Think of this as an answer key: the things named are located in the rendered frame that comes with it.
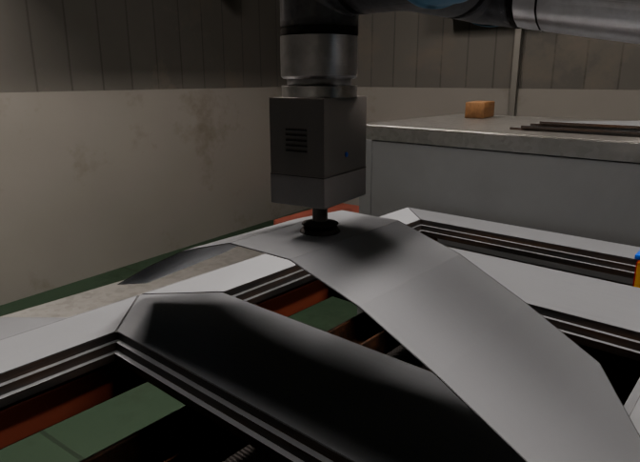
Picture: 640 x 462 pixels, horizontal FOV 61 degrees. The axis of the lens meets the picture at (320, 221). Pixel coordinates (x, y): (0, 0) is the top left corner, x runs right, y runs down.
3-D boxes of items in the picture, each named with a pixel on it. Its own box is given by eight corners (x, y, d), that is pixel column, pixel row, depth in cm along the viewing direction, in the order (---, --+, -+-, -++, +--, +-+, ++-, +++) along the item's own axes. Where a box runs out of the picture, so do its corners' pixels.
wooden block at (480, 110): (483, 118, 170) (484, 102, 169) (464, 118, 173) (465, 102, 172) (493, 116, 180) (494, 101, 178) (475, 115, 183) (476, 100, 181)
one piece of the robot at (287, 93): (295, 60, 60) (298, 205, 65) (243, 58, 53) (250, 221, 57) (375, 58, 55) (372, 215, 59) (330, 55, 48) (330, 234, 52)
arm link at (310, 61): (264, 35, 52) (310, 40, 58) (265, 86, 53) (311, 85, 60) (331, 31, 48) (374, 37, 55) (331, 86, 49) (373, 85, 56)
